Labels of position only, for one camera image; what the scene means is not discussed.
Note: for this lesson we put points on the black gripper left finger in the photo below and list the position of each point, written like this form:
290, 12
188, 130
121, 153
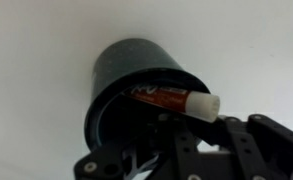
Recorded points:
125, 157

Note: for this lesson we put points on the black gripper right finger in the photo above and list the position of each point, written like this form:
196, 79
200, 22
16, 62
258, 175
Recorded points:
259, 149

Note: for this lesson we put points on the red marker with white cap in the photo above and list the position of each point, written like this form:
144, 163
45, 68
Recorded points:
196, 104

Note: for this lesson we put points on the dark green ceramic mug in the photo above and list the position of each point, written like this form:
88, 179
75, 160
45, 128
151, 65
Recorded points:
121, 66

